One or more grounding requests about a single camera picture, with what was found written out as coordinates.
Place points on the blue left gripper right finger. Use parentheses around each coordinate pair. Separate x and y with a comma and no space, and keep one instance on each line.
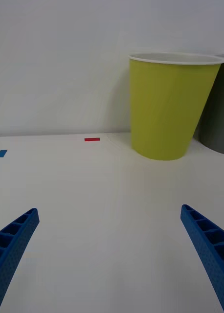
(209,247)

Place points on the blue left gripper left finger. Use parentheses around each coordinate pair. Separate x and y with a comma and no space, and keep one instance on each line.
(10,252)

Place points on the yellow-green plastic bin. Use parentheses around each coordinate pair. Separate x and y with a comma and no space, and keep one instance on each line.
(168,110)

